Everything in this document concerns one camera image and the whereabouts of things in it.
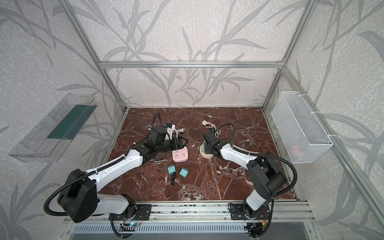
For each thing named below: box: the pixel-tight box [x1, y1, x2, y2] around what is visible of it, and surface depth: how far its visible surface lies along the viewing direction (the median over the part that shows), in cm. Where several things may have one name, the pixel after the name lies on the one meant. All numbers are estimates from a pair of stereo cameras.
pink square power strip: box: [172, 146, 189, 163], surface depth 93 cm
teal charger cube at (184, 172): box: [179, 167, 190, 178], surface depth 87 cm
